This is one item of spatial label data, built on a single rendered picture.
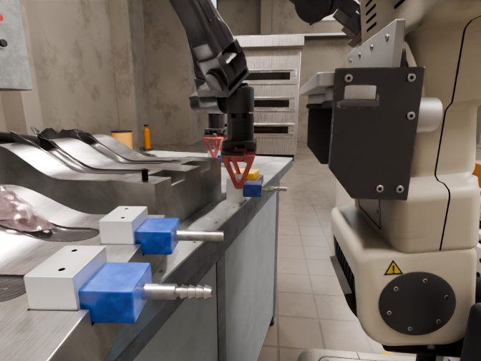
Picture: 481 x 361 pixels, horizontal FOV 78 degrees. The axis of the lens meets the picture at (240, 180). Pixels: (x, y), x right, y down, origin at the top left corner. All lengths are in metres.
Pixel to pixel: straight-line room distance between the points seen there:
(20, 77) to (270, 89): 4.95
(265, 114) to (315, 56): 4.65
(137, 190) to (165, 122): 8.72
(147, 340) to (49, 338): 0.26
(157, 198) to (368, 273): 0.33
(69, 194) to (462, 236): 0.60
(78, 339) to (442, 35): 0.50
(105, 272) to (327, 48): 10.15
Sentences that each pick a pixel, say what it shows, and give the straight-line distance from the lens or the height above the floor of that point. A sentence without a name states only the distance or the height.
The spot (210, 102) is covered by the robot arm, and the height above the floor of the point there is 1.01.
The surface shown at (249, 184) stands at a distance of 0.64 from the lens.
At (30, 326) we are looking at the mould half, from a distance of 0.26.
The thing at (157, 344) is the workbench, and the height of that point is 0.65.
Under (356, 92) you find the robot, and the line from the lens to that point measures 0.39.
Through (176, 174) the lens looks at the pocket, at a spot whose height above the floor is 0.88.
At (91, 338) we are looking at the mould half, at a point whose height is 0.83.
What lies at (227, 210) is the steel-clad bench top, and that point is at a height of 0.80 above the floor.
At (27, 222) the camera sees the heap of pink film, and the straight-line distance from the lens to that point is 0.42.
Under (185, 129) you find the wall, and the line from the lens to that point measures 9.01.
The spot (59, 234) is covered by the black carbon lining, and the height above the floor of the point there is 0.85.
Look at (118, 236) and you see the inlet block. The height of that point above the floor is 0.86.
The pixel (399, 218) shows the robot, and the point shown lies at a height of 0.85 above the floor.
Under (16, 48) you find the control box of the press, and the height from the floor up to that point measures 1.21.
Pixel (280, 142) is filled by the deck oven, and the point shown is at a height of 0.37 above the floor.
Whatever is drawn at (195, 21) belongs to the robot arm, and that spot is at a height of 1.14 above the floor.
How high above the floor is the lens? 1.00
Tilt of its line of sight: 13 degrees down
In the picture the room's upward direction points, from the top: straight up
